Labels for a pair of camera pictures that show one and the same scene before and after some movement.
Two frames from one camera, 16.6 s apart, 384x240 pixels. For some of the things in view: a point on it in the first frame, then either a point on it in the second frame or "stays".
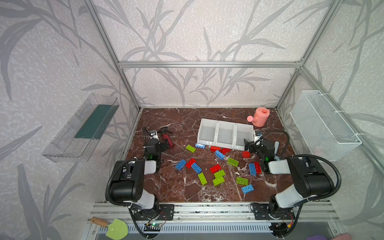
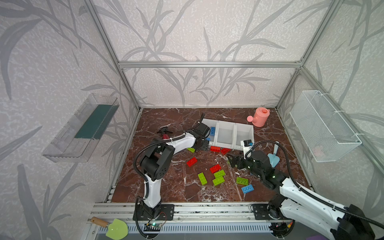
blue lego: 180,164 → 212,131
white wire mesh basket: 326,137 stays
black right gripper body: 255,144 → 240,162
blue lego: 247,189 stays
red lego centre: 215,168 stays
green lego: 191,148 stays
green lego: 219,173 stays
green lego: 240,180 stays
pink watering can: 260,117 stays
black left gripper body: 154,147 → 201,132
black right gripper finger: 246,144 → 234,159
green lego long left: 202,178 stays
